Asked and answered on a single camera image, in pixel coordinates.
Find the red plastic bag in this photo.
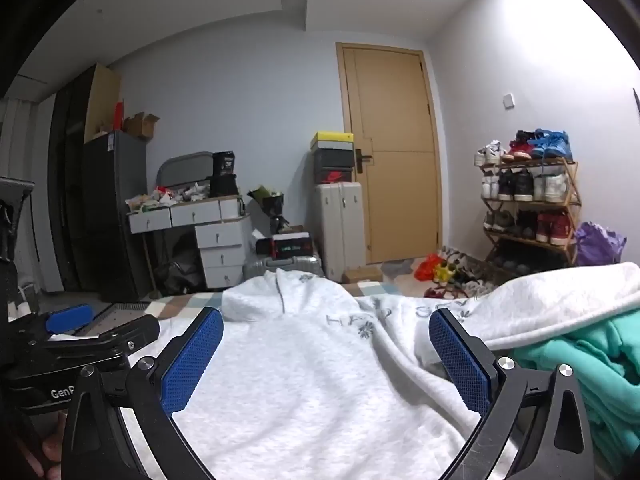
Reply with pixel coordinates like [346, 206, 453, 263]
[414, 253, 446, 282]

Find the black carton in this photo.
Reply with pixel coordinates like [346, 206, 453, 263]
[210, 150, 239, 197]

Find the teal garment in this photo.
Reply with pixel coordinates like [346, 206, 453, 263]
[512, 307, 640, 466]

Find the grey chair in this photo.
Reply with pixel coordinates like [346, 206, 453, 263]
[156, 151, 215, 188]

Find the purple bag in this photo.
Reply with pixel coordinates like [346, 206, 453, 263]
[575, 221, 627, 267]

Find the pile of floor shoes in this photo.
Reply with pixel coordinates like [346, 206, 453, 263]
[425, 247, 496, 301]

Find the tan cardboard sheet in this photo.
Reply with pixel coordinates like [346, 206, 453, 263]
[82, 62, 122, 145]

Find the person's left hand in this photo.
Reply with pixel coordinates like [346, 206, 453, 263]
[25, 409, 69, 478]

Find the white drawer desk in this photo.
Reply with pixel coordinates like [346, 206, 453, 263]
[126, 195, 252, 291]

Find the black refrigerator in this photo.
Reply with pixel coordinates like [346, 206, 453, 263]
[80, 130, 153, 303]

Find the silver suitcase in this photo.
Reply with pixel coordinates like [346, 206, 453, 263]
[242, 254, 326, 283]

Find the black red flat box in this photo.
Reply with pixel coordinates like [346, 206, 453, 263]
[256, 232, 316, 257]

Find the white upright suitcase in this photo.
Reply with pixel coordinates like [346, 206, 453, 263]
[311, 181, 367, 281]

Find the wooden door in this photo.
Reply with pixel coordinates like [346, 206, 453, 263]
[336, 42, 444, 265]

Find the red black shoe box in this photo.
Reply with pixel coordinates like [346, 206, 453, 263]
[314, 166, 357, 184]

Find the small cardboard box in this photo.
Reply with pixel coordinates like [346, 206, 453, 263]
[342, 266, 384, 284]

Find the dark wardrobe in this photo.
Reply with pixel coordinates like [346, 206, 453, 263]
[47, 65, 96, 293]

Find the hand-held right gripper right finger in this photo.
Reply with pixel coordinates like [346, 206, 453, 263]
[428, 307, 596, 480]

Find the black wrapped bouquet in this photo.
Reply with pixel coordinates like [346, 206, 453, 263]
[247, 185, 291, 235]

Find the light grey sweatshirt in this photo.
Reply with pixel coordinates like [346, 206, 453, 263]
[117, 262, 640, 480]

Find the pile of desk clutter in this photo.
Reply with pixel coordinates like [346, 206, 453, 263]
[124, 182, 211, 212]

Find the wooden shoe rack with shoes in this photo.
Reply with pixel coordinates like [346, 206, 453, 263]
[474, 129, 576, 273]

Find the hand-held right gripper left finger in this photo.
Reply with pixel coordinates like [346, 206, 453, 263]
[60, 305, 225, 480]

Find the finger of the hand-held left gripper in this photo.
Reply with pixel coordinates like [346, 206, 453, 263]
[42, 314, 162, 361]
[44, 303, 94, 335]

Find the black bag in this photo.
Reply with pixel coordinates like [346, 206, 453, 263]
[152, 247, 206, 296]

